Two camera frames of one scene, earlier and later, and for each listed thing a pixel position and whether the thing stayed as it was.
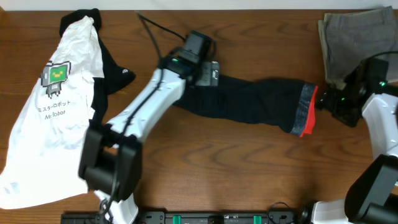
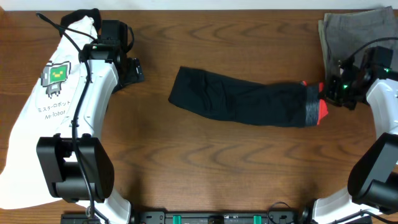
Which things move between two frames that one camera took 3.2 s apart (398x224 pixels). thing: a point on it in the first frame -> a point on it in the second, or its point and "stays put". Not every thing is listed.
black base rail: (191, 217) stays put
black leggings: (288, 105) stays put
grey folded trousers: (349, 38) stays put
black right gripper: (326, 101) -> (329, 93)
